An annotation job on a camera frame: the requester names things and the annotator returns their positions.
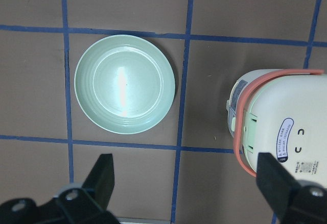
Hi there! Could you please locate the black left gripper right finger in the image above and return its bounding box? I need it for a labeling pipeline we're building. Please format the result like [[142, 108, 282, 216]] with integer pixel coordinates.
[[256, 153, 326, 223]]

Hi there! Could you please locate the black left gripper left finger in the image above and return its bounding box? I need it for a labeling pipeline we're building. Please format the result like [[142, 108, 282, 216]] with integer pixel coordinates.
[[56, 153, 115, 224]]

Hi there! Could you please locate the green plate near left arm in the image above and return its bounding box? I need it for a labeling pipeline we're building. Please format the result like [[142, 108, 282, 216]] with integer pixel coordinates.
[[74, 35, 176, 135]]

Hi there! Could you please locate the white rice cooker orange handle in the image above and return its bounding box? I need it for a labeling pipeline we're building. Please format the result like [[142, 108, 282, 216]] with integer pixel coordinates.
[[226, 69, 326, 185]]

